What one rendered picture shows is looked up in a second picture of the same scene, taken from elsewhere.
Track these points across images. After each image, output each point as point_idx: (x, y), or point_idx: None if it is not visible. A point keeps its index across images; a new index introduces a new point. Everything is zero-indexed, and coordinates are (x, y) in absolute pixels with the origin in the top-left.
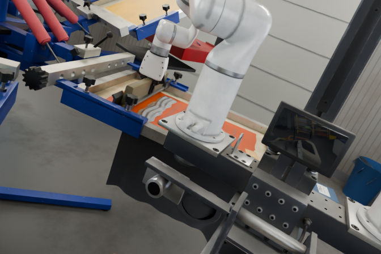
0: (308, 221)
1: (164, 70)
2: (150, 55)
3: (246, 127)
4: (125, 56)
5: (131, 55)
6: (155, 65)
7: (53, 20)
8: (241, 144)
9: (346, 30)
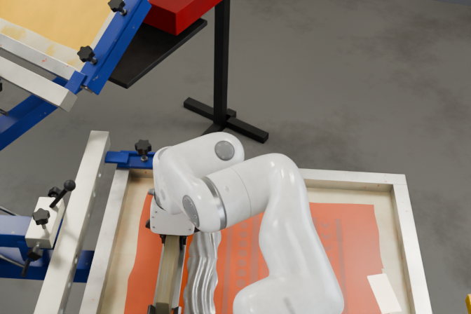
0: None
1: None
2: (160, 210)
3: (353, 193)
4: (97, 157)
5: (102, 139)
6: (176, 220)
7: None
8: (359, 268)
9: None
